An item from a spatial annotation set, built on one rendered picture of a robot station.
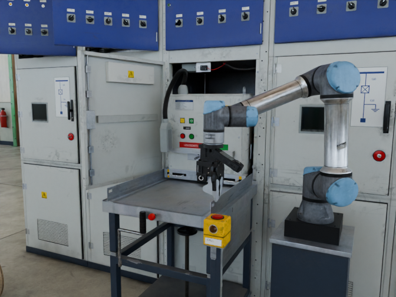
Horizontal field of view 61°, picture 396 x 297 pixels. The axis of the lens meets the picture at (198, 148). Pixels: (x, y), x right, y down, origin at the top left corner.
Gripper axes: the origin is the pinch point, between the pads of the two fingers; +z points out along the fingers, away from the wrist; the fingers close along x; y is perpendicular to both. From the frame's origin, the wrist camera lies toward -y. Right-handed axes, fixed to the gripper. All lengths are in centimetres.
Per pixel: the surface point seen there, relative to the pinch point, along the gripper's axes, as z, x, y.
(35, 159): 15, -82, 197
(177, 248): 67, -85, 63
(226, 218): 7.0, -0.4, -3.3
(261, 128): -19, -87, 7
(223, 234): 11.6, 4.0, -3.8
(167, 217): 18.1, -18.1, 32.2
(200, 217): 15.3, -18.5, 15.4
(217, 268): 25.8, 1.9, -1.2
